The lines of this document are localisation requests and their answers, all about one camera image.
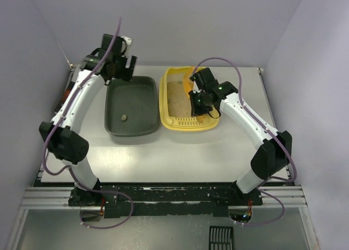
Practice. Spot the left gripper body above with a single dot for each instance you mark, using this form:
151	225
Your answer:
124	69

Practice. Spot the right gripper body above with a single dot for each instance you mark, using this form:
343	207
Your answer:
196	108

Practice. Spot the yellow litter box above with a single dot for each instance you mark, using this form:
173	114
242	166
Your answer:
188	124

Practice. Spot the orange litter scoop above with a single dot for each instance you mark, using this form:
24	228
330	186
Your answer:
188	86

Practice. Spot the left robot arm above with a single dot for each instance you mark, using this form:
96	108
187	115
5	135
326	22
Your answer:
62	134

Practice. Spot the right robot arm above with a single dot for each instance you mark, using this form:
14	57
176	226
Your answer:
273	148

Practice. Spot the beige litter pellets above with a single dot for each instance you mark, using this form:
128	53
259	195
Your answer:
177	100

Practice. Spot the dark grey plastic tray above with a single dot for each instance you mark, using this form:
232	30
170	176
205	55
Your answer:
138	100

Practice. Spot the book with markers cover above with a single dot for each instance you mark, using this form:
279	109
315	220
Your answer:
64	97

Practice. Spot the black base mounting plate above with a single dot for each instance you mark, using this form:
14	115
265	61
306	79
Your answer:
117	203

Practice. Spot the black vent grille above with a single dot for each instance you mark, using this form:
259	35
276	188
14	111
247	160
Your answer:
221	238

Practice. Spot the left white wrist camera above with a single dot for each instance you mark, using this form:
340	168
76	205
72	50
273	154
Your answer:
126	45

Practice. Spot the aluminium frame rail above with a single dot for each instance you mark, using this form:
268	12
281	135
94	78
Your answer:
270	196

